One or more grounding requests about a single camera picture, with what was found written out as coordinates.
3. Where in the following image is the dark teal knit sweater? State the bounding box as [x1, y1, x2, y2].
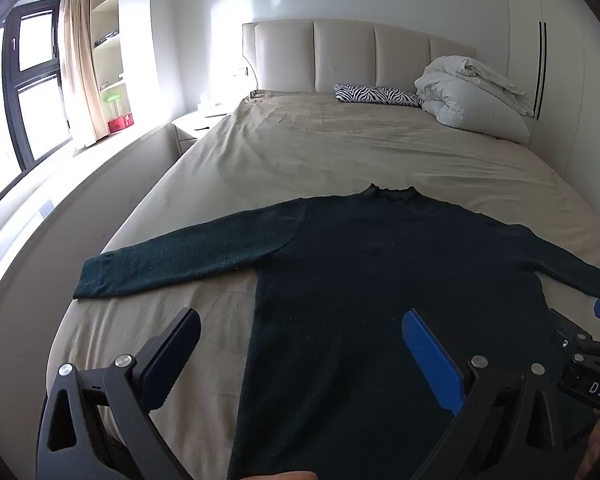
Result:
[74, 183, 600, 480]

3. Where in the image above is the bed with beige sheet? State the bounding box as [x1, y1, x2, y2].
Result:
[45, 89, 600, 480]

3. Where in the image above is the beige curtain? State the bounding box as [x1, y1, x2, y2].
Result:
[60, 0, 112, 148]

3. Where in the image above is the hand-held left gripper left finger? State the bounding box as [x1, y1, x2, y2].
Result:
[35, 307, 203, 480]

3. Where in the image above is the white window bench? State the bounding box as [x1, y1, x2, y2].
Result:
[0, 125, 177, 311]

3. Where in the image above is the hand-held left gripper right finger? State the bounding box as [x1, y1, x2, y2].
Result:
[401, 308, 599, 480]

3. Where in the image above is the white open shelf unit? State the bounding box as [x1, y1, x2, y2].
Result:
[89, 0, 137, 136]

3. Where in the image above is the zebra print pillow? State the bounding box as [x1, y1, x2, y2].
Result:
[333, 84, 425, 108]

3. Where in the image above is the white bundled duvet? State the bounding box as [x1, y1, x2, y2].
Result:
[414, 55, 532, 145]

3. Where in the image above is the black framed window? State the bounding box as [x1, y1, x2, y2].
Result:
[0, 0, 74, 226]

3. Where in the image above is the cream padded headboard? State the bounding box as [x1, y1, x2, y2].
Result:
[241, 18, 533, 136]

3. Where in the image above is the white nightstand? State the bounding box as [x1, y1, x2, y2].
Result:
[171, 109, 231, 158]

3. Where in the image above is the green lidded container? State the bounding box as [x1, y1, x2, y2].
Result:
[103, 92, 126, 118]

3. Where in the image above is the white wardrobe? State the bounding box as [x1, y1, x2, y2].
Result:
[505, 0, 600, 216]

